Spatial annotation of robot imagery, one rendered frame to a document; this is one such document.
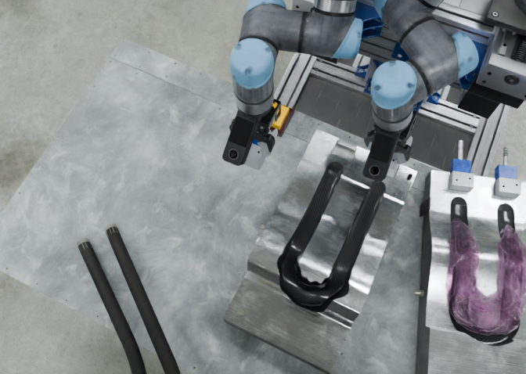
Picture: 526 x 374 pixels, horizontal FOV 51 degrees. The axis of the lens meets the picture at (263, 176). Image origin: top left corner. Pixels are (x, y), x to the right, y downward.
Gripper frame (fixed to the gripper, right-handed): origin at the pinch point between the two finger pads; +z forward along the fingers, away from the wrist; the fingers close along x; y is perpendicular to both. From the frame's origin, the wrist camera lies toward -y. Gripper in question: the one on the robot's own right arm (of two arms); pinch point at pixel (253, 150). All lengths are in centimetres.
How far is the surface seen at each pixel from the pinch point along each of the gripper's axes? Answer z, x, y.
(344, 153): 8.7, -18.6, 12.3
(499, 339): 8, -65, -14
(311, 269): 1.4, -23.3, -18.9
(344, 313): 6.0, -33.3, -23.5
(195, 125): 15.0, 20.5, 5.6
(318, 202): 7.1, -18.0, -2.5
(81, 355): 95, 42, -64
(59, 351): 95, 50, -66
